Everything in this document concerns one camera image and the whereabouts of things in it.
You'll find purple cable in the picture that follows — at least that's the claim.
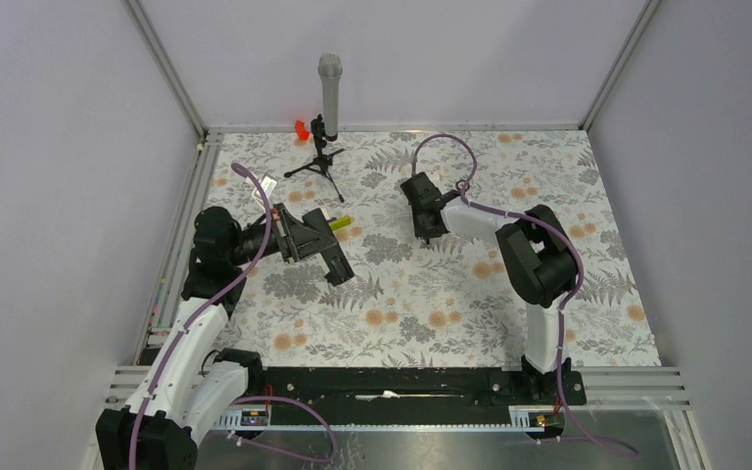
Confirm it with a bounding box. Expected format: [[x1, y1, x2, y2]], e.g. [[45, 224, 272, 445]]
[[127, 162, 277, 470], [411, 134, 587, 312]]

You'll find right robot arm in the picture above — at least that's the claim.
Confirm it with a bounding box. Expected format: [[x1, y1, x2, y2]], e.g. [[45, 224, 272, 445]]
[[400, 172, 581, 403]]

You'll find black tripod mic stand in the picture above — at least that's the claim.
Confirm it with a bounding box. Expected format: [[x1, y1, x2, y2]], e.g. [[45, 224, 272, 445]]
[[284, 115, 345, 203]]

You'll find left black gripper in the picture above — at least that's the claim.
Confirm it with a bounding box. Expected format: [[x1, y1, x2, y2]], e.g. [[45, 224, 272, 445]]
[[228, 203, 337, 266]]

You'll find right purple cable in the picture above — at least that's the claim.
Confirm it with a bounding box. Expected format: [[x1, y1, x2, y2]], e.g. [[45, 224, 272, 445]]
[[411, 134, 587, 312]]

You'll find grey microphone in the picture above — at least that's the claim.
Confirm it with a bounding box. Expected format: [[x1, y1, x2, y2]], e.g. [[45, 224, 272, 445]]
[[317, 52, 343, 141]]

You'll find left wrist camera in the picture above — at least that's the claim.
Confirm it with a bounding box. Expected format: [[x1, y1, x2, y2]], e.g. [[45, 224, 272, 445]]
[[252, 174, 278, 210]]

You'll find orange plastic piece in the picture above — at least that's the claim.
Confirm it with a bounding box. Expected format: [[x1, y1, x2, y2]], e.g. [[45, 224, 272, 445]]
[[294, 119, 311, 142]]

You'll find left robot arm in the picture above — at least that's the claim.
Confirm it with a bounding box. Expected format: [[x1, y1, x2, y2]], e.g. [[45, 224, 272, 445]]
[[95, 204, 353, 469]]

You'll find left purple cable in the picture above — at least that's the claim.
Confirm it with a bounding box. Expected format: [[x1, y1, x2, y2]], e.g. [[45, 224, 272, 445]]
[[127, 162, 277, 470]]

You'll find green yellow block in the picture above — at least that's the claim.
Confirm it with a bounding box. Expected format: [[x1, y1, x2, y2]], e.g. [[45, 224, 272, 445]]
[[329, 215, 353, 230]]

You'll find floral table mat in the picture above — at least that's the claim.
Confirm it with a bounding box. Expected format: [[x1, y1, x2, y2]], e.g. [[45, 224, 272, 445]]
[[208, 131, 660, 367]]

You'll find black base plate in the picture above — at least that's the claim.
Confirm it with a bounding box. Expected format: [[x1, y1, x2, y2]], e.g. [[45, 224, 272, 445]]
[[247, 365, 588, 427]]

